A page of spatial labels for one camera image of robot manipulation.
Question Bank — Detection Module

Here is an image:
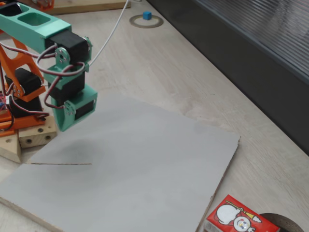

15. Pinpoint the orange leader arm part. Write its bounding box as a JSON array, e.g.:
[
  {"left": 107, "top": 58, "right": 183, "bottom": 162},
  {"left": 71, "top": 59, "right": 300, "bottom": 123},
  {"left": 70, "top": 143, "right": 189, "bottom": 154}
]
[{"left": 31, "top": 0, "right": 55, "bottom": 12}]

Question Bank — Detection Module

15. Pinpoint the red tissue box with snowman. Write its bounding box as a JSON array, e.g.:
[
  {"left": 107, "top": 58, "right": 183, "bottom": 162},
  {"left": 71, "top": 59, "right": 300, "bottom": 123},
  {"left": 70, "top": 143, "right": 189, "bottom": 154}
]
[{"left": 204, "top": 194, "right": 281, "bottom": 232}]

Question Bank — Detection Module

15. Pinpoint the wooden plank under leader arm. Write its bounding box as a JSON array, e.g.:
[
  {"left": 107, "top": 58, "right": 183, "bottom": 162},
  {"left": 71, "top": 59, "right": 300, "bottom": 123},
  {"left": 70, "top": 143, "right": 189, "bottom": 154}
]
[{"left": 52, "top": 0, "right": 132, "bottom": 15}]

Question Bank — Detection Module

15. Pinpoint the wooden base block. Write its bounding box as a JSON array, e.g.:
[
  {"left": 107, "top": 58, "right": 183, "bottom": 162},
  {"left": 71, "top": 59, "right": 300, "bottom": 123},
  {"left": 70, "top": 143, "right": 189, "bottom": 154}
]
[{"left": 18, "top": 115, "right": 58, "bottom": 148}]

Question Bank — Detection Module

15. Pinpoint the grey laminated wooden board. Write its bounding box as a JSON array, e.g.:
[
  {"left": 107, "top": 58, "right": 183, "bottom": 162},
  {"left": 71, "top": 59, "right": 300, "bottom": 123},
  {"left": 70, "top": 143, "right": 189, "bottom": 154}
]
[{"left": 0, "top": 94, "right": 241, "bottom": 232}]

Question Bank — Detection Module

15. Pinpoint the red circuit board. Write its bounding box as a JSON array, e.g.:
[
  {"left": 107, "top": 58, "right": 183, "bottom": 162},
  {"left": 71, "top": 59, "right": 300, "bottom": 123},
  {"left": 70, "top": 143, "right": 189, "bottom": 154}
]
[{"left": 0, "top": 89, "right": 8, "bottom": 112}]

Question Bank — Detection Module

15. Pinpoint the ribbed glass desk partition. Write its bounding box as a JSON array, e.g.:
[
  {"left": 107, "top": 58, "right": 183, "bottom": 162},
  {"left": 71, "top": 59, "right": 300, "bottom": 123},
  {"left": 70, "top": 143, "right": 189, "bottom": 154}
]
[{"left": 147, "top": 0, "right": 309, "bottom": 157}]

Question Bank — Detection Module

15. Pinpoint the white usb cable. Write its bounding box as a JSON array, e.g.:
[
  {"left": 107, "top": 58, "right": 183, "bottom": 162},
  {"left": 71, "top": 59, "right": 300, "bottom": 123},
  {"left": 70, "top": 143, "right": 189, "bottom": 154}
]
[{"left": 88, "top": 0, "right": 132, "bottom": 67}]

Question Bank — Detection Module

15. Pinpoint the flat tape ring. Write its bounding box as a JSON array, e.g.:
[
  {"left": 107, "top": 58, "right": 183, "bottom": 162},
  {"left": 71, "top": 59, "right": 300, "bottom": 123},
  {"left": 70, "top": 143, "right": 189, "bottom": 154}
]
[{"left": 129, "top": 14, "right": 164, "bottom": 29}]

